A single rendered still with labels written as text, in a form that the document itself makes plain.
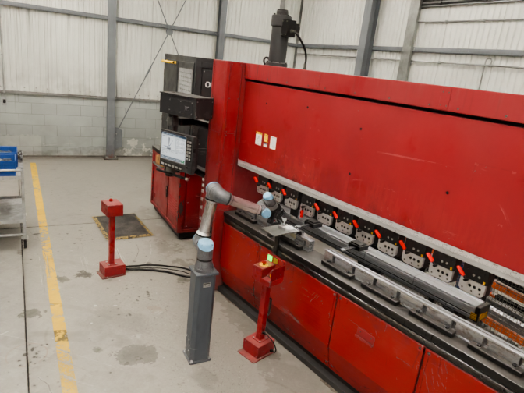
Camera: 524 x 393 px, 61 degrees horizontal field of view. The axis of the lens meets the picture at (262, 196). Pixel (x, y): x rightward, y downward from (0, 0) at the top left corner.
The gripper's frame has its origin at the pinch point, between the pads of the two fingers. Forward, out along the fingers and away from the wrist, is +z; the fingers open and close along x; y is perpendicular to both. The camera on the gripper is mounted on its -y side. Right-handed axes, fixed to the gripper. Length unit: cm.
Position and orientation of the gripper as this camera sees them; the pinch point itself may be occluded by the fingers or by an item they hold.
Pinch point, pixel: (281, 224)
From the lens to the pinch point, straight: 370.9
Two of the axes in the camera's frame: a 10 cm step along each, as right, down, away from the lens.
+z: 3.8, 6.5, 6.5
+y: 6.4, -7.0, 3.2
